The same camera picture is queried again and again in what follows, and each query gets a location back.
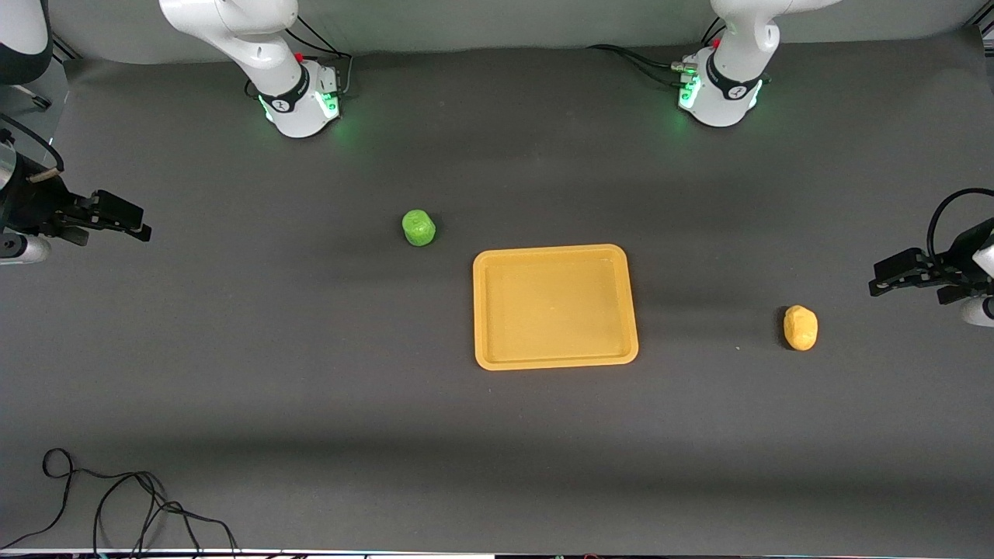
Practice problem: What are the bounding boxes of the yellow potato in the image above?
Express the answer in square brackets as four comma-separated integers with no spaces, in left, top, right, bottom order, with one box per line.
[783,305,818,352]

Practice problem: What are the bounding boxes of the yellow plastic tray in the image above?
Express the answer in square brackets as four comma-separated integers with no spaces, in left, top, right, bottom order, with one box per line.
[472,244,640,372]

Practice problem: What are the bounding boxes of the thin metal rod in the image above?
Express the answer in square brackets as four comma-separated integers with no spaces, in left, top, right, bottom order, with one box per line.
[9,82,49,110]

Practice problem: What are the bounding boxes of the dark grey table cloth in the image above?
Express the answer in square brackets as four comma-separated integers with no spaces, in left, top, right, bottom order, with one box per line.
[0,27,994,554]

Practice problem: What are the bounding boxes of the thin black loose cable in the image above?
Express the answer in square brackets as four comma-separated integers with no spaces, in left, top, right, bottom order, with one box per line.
[0,448,242,557]

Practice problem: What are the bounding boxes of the black right arm base cables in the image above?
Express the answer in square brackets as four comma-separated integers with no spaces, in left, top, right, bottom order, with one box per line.
[283,16,355,99]

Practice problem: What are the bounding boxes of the black arm base cables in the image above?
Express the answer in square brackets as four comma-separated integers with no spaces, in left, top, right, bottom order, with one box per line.
[283,16,355,99]
[586,16,727,88]

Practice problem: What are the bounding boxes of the black left arm base cables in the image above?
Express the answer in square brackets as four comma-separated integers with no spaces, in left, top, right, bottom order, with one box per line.
[586,16,727,88]

